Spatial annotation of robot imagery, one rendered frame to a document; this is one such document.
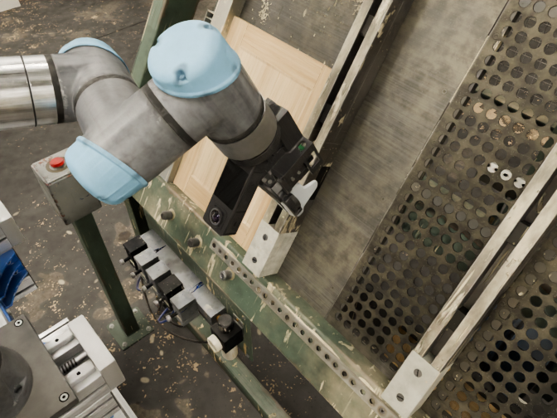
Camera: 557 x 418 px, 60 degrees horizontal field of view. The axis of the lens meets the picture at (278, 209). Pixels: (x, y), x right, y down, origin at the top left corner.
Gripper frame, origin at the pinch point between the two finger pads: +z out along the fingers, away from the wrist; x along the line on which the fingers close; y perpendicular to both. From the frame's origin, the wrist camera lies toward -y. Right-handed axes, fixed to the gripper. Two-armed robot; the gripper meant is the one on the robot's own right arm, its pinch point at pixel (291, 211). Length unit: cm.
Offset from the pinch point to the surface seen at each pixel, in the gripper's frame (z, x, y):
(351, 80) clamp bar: 12.7, 16.3, 28.9
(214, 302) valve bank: 51, 28, -27
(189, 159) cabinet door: 38, 56, -3
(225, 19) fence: 17, 59, 29
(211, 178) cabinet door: 38, 46, -3
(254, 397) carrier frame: 103, 20, -49
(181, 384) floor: 112, 49, -69
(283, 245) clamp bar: 36.2, 15.9, -3.7
